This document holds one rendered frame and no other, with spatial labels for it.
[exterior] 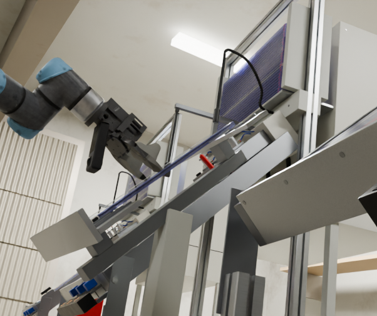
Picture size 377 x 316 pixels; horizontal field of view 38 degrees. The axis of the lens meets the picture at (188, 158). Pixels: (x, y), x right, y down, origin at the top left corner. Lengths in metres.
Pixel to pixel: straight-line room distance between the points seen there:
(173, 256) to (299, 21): 1.02
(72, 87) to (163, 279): 0.48
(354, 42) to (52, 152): 3.83
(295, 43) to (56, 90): 0.87
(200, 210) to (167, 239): 0.37
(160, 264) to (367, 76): 1.12
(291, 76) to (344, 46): 0.28
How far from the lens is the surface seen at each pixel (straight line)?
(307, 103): 1.76
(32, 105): 1.30
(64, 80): 1.30
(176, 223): 1.19
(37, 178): 5.31
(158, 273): 1.16
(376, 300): 5.14
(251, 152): 1.69
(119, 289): 1.38
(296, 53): 1.85
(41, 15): 3.55
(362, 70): 2.01
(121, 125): 1.31
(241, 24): 3.99
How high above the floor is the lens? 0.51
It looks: 21 degrees up
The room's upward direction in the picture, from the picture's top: 9 degrees clockwise
